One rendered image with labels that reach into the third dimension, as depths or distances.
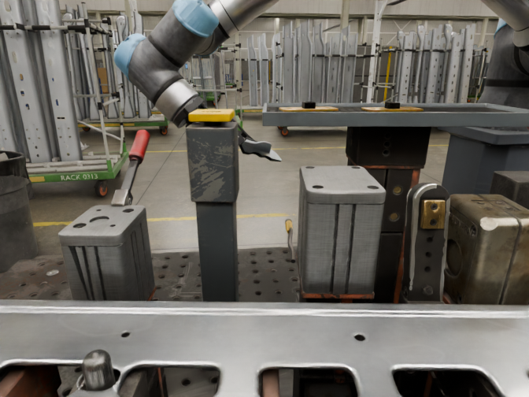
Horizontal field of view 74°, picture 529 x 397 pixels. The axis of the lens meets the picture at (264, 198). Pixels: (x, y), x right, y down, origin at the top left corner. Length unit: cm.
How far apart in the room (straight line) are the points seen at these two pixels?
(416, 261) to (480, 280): 7
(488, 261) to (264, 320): 23
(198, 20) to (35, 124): 374
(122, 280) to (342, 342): 23
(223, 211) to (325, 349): 30
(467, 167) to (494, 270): 50
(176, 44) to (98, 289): 43
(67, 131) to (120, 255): 385
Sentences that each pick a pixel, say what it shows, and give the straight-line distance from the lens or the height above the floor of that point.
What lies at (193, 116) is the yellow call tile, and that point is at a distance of 52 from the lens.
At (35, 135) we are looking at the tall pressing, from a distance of 435.
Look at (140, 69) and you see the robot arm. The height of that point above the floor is 122.
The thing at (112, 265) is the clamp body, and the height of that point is 102.
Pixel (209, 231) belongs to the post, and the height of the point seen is 98.
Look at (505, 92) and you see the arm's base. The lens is 91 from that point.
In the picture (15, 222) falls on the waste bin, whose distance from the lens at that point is 273.
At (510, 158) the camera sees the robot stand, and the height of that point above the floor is 105.
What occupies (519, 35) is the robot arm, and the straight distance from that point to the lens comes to 80.
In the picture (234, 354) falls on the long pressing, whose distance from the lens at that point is 31.
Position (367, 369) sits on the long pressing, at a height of 100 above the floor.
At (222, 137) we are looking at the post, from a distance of 51.
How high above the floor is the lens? 122
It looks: 20 degrees down
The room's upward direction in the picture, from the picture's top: straight up
